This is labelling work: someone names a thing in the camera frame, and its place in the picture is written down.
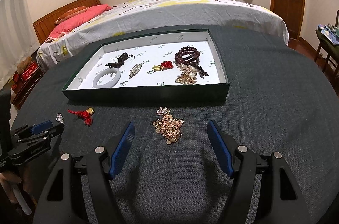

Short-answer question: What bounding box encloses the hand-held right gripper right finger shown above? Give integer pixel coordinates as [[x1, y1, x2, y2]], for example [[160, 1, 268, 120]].
[[207, 119, 313, 224]]

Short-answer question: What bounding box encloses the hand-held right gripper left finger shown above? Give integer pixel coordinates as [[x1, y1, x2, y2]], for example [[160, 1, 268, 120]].
[[33, 121, 136, 224]]

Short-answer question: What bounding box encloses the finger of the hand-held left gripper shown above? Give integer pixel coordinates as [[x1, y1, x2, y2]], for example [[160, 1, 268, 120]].
[[12, 120, 55, 138], [16, 122, 65, 147]]

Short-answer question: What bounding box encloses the gold coin chain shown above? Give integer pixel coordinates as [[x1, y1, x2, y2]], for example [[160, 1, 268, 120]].
[[152, 107, 184, 145]]

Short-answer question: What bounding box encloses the pale jade bangle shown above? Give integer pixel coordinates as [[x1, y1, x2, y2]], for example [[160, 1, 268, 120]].
[[93, 68, 121, 88]]

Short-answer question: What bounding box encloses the green box with white lining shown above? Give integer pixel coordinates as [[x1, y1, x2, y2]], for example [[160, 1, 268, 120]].
[[61, 27, 230, 104]]

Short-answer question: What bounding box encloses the pearl and gold brooch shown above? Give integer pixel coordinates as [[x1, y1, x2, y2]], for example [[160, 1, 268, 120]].
[[175, 65, 202, 85]]

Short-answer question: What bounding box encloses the long crystal brooch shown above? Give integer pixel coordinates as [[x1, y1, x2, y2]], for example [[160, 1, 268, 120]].
[[128, 63, 144, 78]]

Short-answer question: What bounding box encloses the dark carved pendant with cord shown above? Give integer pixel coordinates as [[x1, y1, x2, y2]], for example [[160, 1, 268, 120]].
[[105, 53, 135, 69]]

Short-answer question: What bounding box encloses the red knot charm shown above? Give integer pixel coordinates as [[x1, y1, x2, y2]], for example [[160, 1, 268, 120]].
[[152, 60, 174, 72], [67, 107, 96, 126]]

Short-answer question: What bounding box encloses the dark red bead bracelet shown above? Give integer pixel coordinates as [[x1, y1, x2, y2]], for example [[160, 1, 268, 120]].
[[174, 46, 210, 78]]

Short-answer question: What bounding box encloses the person's left hand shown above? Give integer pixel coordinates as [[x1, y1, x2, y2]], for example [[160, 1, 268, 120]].
[[0, 170, 25, 205]]

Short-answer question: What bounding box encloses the dark wooden nightstand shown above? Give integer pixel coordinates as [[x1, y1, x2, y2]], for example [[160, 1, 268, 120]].
[[11, 65, 44, 110]]

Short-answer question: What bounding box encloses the dark grey tablecloth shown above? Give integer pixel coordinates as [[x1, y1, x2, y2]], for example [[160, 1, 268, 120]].
[[8, 25, 339, 224]]

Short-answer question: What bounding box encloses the red box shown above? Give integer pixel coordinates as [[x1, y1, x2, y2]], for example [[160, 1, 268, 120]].
[[21, 62, 38, 81]]

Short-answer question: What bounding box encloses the brown teddy bear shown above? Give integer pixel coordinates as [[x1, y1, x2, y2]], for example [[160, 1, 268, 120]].
[[18, 56, 32, 73]]

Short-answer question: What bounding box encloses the white sheer side curtain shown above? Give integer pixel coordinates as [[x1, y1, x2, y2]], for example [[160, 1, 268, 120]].
[[0, 0, 40, 89]]

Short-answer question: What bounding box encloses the wooden headboard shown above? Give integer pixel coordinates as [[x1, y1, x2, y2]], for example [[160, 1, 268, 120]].
[[32, 0, 102, 44]]

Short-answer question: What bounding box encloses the pink blanket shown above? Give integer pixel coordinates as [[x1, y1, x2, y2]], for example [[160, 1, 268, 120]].
[[44, 4, 113, 43]]

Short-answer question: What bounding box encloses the red patterned pillow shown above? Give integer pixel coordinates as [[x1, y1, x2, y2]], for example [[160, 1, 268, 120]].
[[54, 6, 89, 24]]

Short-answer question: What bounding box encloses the wooden chair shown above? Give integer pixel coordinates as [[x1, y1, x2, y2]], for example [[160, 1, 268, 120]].
[[315, 11, 339, 73]]

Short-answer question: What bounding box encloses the bed with patterned sheet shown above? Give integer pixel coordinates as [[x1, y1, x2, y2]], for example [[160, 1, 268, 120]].
[[36, 0, 289, 72]]

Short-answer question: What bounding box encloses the pile of clothes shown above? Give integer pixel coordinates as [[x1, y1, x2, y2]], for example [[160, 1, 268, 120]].
[[318, 23, 339, 45]]

